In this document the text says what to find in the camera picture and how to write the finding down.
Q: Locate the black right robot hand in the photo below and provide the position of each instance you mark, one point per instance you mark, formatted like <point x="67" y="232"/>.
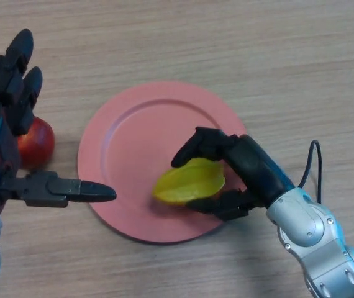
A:
<point x="254" y="167"/>

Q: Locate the yellow starfruit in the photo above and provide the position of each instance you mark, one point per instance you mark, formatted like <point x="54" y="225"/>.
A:
<point x="189" y="183"/>

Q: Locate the pink round plate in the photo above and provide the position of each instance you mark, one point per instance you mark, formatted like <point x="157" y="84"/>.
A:
<point x="133" y="139"/>

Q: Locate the red apple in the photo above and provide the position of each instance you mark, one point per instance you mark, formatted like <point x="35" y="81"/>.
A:
<point x="38" y="146"/>

